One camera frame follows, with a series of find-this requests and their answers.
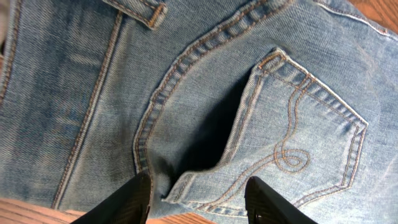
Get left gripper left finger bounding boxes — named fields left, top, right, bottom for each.
left=72, top=172, right=151, bottom=224

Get light blue denim jeans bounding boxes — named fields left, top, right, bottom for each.
left=1, top=0, right=397, bottom=223

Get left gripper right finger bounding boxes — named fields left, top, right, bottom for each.
left=244, top=176, right=317, bottom=224

